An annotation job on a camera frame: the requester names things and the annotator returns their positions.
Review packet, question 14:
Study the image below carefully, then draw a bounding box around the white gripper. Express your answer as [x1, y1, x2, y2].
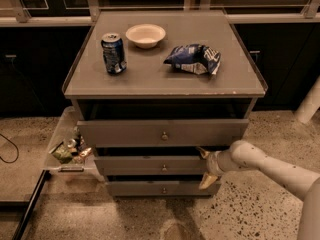
[197, 147, 224, 190]

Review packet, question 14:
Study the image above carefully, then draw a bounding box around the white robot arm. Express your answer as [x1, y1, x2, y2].
[197, 140, 320, 240]

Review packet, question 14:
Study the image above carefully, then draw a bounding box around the grey top drawer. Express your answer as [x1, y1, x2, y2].
[77, 119, 249, 147]

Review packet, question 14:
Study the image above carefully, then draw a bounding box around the grey drawer cabinet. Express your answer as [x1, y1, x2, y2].
[64, 11, 267, 184]

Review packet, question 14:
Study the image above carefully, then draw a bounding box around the blue chip bag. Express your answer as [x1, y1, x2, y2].
[164, 44, 221, 75]

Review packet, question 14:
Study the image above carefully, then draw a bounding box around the clear plastic bin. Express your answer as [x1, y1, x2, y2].
[44, 106, 103, 181]

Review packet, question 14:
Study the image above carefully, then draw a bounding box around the green packet in bin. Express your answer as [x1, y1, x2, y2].
[51, 143, 73, 164]

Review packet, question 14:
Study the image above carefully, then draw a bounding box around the white paper bowl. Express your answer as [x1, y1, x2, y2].
[126, 24, 166, 49]

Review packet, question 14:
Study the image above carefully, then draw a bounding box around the blue soda can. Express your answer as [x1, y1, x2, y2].
[101, 33, 127, 74]

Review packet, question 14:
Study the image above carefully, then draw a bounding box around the white post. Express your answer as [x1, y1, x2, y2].
[294, 76, 320, 124]

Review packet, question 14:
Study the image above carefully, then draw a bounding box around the black floor rail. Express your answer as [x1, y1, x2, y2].
[12, 170, 51, 240]

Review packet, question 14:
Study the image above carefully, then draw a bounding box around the black floor cable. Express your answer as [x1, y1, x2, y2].
[0, 133, 20, 164]

